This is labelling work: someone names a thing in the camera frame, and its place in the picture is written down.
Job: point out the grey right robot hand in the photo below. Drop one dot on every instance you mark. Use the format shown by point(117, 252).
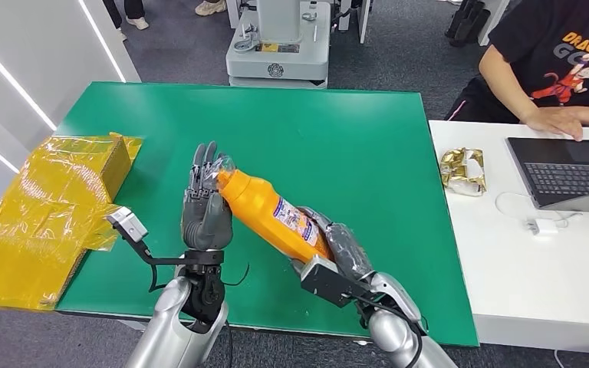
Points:
point(348, 249)

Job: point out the person's right hand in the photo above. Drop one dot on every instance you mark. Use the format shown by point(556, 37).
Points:
point(553, 121)

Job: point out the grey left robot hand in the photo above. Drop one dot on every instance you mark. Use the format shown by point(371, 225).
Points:
point(203, 223)

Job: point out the orange plastic bottle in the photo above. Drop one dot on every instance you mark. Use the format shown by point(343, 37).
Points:
point(261, 213)

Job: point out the dark grey laptop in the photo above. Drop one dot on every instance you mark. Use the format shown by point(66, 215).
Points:
point(569, 178)

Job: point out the person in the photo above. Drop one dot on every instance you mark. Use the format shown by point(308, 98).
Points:
point(137, 23)
point(210, 7)
point(528, 30)

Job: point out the white power adapter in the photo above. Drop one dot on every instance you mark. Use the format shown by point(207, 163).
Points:
point(543, 227)

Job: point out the gold foil wrapper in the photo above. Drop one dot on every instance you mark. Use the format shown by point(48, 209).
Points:
point(459, 172)

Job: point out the green table mat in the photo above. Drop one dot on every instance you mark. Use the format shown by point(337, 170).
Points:
point(299, 132)

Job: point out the black equipment legs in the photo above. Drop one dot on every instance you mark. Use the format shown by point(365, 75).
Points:
point(464, 20)

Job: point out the white desk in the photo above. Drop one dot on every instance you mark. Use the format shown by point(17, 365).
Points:
point(503, 284)

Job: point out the yellow film wrapped cardboard box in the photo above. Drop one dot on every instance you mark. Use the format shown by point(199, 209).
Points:
point(35, 213)

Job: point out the grey wheeled machine with column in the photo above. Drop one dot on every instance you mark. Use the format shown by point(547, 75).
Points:
point(274, 56)

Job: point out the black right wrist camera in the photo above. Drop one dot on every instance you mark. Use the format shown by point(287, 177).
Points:
point(325, 282)

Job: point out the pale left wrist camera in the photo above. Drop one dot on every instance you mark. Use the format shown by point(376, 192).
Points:
point(128, 223)

